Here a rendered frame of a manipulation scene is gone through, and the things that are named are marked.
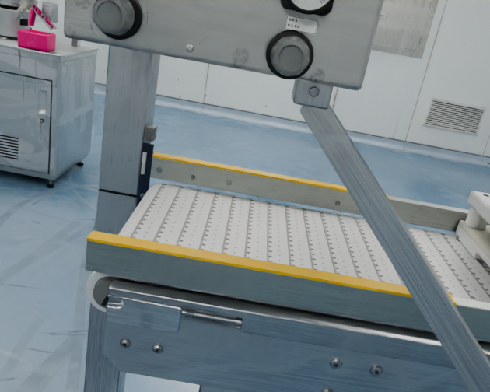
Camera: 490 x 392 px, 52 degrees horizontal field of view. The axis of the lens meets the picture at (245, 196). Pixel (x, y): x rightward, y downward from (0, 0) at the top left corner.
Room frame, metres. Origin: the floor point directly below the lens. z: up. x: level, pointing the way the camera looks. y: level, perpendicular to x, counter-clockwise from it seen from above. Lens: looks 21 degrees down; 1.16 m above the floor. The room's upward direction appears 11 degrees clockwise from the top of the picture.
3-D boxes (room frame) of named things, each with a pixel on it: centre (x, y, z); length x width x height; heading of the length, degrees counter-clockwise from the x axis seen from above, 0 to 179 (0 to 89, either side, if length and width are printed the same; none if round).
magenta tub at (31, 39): (2.68, 1.23, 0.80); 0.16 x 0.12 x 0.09; 89
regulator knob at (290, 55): (0.36, -0.01, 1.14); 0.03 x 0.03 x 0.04; 1
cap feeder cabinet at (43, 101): (2.88, 1.38, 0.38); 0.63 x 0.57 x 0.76; 89
